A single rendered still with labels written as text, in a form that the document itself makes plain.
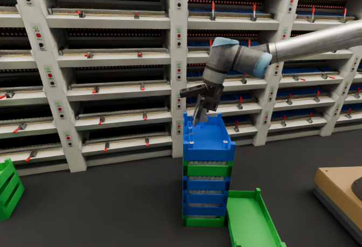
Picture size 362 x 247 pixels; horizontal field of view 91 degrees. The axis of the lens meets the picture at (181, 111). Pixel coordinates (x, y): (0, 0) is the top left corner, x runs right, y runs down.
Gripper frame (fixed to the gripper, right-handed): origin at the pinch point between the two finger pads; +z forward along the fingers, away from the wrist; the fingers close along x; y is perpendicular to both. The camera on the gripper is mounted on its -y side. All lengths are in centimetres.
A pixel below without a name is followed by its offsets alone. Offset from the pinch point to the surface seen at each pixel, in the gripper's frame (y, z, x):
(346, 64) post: 115, -46, 73
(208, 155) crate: 7.1, 5.6, -15.1
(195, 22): -9, -42, 40
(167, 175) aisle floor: -1, 52, 19
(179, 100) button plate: -6.2, 5.2, 37.3
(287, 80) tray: 69, -24, 60
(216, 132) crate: 14.4, 5.9, 7.0
